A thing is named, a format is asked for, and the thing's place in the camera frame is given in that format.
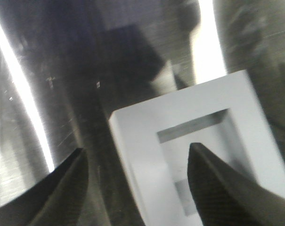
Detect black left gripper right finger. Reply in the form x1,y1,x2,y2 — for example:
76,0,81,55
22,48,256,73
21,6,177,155
187,143,285,226

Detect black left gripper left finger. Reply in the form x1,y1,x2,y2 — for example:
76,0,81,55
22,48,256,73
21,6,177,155
0,149,89,226

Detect gray hollow square base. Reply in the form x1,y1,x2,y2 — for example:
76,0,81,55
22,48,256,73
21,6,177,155
109,70,285,226

